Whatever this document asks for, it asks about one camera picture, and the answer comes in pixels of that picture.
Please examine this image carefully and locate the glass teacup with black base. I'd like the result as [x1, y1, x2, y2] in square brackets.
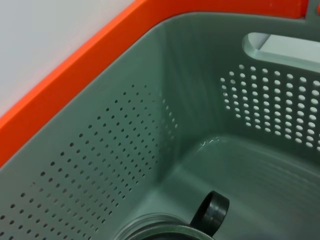
[116, 190, 230, 240]

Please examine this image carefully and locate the grey-green perforated storage basket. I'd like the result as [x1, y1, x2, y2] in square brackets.
[0, 0, 320, 240]

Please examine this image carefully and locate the orange basket handle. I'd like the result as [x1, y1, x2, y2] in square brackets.
[0, 0, 309, 168]

